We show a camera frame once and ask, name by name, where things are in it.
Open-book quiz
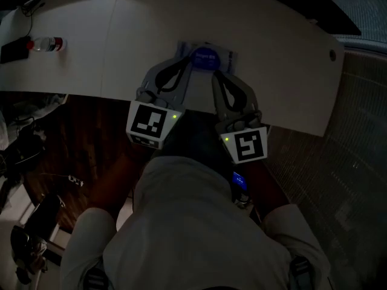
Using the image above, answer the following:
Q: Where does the white plug with cable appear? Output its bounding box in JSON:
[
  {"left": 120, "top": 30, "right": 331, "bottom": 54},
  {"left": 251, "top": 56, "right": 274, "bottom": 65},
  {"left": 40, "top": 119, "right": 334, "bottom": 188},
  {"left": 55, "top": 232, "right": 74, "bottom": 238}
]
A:
[{"left": 67, "top": 174, "right": 85, "bottom": 187}]

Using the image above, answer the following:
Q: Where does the wet wipes pack blue lid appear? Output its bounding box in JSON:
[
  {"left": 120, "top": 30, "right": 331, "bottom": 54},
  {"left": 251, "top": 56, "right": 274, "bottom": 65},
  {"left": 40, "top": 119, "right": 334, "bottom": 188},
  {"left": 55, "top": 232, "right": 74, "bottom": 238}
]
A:
[{"left": 176, "top": 40, "right": 238, "bottom": 74}]

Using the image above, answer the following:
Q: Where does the clear bottle red cap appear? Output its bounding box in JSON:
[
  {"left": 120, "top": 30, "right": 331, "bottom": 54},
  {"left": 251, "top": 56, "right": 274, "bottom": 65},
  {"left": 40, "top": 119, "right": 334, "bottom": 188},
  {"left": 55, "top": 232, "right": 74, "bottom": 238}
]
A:
[{"left": 26, "top": 36, "right": 67, "bottom": 53}]

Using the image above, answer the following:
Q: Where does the black bag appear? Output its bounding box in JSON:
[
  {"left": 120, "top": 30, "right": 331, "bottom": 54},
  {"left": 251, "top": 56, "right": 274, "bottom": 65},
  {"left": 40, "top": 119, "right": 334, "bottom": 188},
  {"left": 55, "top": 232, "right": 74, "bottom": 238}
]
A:
[{"left": 0, "top": 116, "right": 47, "bottom": 166}]

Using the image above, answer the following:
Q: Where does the dark desk divider panel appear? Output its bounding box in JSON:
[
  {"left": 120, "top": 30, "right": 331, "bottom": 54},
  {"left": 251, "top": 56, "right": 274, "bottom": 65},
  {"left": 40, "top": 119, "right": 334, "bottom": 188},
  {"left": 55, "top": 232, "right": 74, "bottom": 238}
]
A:
[{"left": 211, "top": 0, "right": 363, "bottom": 36}]

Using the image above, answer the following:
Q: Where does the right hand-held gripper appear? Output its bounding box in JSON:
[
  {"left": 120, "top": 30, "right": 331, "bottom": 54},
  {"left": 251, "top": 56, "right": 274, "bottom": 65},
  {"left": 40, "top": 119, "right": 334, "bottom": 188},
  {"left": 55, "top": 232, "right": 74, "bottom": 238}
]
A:
[{"left": 211, "top": 70, "right": 268, "bottom": 165}]

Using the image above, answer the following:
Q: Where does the dark shoes pile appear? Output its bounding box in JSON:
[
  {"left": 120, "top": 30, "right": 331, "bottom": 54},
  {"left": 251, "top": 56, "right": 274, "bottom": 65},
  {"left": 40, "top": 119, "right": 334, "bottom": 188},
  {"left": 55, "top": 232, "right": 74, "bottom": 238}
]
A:
[{"left": 10, "top": 225, "right": 48, "bottom": 285}]

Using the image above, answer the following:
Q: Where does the black flat device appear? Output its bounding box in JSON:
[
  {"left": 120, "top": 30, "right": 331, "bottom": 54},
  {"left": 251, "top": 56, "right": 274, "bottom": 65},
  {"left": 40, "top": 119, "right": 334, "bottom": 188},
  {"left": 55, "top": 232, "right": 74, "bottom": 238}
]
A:
[{"left": 0, "top": 36, "right": 31, "bottom": 65}]

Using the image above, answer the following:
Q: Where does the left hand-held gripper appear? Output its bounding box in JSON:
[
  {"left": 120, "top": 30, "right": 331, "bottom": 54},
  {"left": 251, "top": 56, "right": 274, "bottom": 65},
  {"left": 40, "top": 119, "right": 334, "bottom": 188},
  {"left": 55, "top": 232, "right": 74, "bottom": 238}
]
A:
[{"left": 126, "top": 56, "right": 194, "bottom": 150}]

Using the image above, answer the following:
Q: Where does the black cable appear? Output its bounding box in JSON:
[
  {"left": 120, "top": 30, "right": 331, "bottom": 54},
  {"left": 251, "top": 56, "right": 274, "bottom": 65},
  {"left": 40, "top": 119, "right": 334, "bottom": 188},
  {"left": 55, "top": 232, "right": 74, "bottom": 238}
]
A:
[{"left": 17, "top": 0, "right": 46, "bottom": 39}]

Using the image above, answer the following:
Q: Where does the black box on floor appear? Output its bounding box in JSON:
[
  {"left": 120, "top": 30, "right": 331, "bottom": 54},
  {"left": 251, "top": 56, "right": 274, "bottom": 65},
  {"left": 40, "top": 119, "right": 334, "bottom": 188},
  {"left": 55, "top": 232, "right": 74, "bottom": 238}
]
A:
[{"left": 23, "top": 193, "right": 65, "bottom": 242}]

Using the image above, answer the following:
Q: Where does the grey striped shoulder strap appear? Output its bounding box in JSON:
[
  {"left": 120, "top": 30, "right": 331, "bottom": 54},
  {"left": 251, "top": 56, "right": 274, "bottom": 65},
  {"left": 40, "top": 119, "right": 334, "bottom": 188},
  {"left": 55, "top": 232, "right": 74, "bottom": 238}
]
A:
[
  {"left": 288, "top": 256, "right": 313, "bottom": 290},
  {"left": 82, "top": 266, "right": 107, "bottom": 290}
]

